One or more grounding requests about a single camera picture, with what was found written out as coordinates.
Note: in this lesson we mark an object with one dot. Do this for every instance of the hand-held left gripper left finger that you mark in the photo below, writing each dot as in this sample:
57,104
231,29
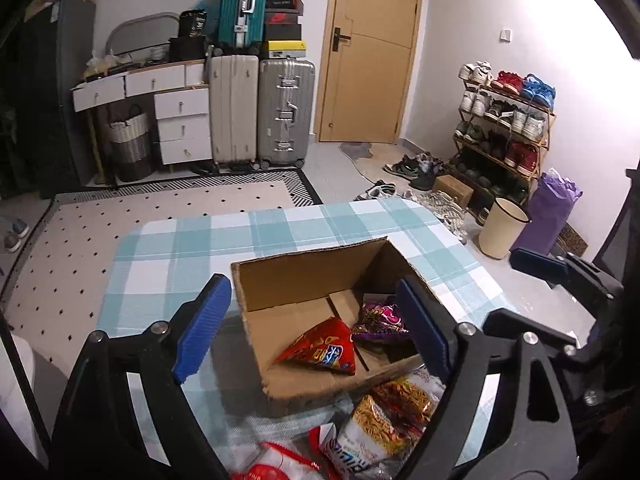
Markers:
200,335

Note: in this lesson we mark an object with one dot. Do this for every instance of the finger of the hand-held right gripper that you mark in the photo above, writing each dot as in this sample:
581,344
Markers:
505,322
540,265

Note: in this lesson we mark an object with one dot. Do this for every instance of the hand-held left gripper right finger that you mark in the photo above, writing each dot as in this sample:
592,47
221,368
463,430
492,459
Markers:
422,325

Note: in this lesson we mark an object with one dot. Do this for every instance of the orange noodle snack packet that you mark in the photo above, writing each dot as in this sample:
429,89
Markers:
410,395

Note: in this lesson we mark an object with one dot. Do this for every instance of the brown cardboard box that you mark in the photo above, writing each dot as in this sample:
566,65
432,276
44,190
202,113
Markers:
300,280

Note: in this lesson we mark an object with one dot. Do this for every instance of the white noodle snack packet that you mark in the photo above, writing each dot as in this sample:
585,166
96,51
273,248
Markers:
370,435

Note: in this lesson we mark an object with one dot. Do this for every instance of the patterned brown box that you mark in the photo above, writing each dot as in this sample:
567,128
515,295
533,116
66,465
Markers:
572,241

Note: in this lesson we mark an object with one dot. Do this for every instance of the purple snack packet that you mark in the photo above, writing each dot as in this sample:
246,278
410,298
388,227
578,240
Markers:
380,320

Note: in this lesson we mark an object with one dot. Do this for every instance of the purple bag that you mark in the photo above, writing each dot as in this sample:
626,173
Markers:
547,215

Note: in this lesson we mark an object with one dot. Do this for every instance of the cream waste bin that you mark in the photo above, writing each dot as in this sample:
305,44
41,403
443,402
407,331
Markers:
500,232

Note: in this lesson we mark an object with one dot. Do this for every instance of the shoes on floor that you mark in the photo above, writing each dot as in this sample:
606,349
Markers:
445,210

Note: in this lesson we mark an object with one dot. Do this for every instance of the small cardboard box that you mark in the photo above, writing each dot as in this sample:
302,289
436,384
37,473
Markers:
452,191

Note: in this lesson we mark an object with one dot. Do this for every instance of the beige dotted rug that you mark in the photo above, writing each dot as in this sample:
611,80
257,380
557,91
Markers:
150,215

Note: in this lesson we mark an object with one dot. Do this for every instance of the white sneaker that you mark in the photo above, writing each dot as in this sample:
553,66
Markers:
377,191

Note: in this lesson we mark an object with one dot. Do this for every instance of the shoe rack with shoes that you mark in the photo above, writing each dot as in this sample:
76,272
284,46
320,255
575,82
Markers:
520,120

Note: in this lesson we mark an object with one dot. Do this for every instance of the red and white snack packet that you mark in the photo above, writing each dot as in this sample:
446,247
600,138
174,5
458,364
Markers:
280,465

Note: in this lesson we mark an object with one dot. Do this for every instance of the pile of dark sneakers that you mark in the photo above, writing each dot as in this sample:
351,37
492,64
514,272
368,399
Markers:
420,170

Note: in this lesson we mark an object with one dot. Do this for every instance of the woven laundry basket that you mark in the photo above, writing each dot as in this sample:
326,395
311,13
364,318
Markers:
130,145

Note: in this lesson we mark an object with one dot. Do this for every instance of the white drawer dresser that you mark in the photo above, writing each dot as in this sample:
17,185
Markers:
182,130

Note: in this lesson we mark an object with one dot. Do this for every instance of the grey slipper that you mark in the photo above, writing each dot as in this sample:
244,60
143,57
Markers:
20,227
12,242

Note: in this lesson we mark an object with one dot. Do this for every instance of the beige suitcase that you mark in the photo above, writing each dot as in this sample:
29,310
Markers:
232,110

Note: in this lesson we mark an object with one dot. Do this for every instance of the silver suitcase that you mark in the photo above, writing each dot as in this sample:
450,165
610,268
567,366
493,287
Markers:
285,110

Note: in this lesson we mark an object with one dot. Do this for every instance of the wooden door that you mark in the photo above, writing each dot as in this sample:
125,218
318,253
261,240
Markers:
370,85

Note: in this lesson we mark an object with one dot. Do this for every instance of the dark grey cabinet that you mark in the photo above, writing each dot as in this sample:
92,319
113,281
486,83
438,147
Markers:
50,110

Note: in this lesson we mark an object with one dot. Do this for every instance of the yellow and white shoe box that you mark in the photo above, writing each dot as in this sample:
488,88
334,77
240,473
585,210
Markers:
284,50

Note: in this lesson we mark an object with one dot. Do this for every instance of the grey arched mirror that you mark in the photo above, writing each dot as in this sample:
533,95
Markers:
142,30

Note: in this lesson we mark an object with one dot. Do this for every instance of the black paper bag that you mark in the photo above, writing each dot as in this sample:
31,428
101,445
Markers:
192,24

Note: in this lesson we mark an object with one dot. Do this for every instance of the teal suitcase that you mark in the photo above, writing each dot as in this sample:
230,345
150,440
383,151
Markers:
235,10

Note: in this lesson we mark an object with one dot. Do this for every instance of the black and red shoe box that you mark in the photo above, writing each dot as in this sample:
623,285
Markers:
282,18

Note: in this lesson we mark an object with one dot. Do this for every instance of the white light switch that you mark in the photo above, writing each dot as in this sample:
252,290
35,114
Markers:
506,35

